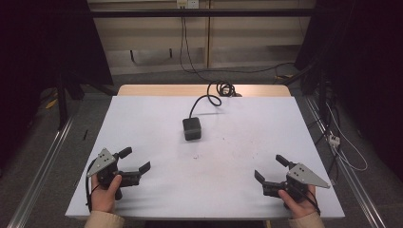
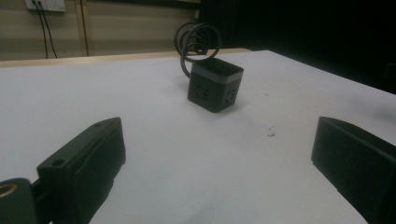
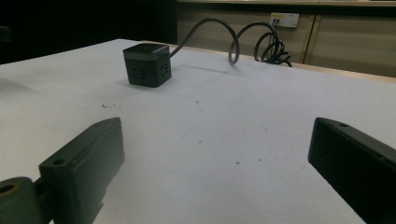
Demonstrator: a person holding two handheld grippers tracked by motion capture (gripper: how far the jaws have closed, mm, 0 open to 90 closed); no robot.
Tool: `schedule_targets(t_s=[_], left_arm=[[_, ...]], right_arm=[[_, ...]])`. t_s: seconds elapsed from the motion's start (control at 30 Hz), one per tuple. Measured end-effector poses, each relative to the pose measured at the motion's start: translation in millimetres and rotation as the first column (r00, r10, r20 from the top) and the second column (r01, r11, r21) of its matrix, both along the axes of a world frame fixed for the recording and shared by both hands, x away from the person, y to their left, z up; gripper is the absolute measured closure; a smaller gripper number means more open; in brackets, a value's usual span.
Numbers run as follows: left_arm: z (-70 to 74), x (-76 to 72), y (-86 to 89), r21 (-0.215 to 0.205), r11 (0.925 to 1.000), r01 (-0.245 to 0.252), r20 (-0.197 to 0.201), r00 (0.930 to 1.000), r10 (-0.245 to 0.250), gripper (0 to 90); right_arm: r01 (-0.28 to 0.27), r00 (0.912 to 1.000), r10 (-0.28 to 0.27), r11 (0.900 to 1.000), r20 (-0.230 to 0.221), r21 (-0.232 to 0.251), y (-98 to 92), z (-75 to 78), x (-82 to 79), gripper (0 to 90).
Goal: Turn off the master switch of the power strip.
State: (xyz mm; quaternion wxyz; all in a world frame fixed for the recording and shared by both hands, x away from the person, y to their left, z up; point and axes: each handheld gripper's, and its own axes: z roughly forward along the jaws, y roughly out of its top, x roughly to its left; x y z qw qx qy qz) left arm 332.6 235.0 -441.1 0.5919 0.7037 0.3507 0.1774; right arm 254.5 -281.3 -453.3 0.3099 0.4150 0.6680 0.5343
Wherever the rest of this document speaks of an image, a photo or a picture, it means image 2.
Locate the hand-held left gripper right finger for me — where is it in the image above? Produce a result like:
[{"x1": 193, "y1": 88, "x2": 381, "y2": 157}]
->
[{"x1": 310, "y1": 116, "x2": 396, "y2": 224}]

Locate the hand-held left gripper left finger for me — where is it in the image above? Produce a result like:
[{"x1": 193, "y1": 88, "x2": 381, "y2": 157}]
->
[{"x1": 36, "y1": 117, "x2": 127, "y2": 224}]

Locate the black cube power socket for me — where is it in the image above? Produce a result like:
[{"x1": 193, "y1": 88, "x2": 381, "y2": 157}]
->
[{"x1": 187, "y1": 57, "x2": 245, "y2": 114}]

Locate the black wall cable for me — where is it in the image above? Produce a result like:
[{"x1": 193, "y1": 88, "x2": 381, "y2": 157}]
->
[
  {"x1": 32, "y1": 0, "x2": 50, "y2": 60},
  {"x1": 79, "y1": 0, "x2": 91, "y2": 57},
  {"x1": 37, "y1": 0, "x2": 58, "y2": 59}
]

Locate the white wall socket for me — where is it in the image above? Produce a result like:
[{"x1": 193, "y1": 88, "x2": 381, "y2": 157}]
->
[{"x1": 24, "y1": 0, "x2": 67, "y2": 13}]

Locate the coiled black power cable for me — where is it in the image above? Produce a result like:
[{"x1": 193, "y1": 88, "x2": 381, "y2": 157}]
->
[{"x1": 173, "y1": 21, "x2": 222, "y2": 78}]

